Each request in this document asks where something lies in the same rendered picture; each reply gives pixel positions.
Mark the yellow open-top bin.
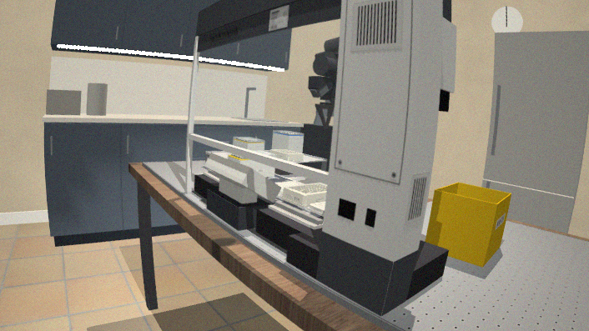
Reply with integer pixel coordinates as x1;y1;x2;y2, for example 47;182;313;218
425;183;511;267

